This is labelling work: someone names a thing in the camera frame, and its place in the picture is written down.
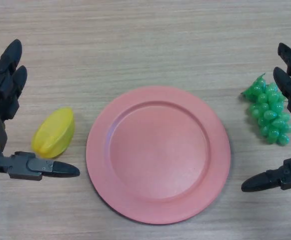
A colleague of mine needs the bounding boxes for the green grape bunch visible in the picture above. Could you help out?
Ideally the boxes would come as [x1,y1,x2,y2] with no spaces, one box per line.
[240,72,291,146]

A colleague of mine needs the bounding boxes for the yellow starfruit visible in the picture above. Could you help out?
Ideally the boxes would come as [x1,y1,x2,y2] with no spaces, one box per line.
[30,106,76,159]

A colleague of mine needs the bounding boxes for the pink round plate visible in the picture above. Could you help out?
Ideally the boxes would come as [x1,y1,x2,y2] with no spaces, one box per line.
[85,86,232,225]

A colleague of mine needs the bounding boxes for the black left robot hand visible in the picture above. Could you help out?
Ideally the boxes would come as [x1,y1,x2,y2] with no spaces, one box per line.
[0,39,81,186]

